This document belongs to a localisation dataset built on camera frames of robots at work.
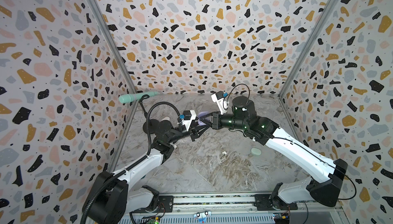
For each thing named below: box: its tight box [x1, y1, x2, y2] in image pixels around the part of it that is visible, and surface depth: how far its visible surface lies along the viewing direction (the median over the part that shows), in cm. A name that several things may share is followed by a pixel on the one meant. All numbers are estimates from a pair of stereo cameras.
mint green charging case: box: [250, 147, 262, 156], surface depth 91 cm
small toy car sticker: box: [193, 210, 212, 224], surface depth 70 cm
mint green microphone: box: [118, 91, 161, 104], surface depth 76 cm
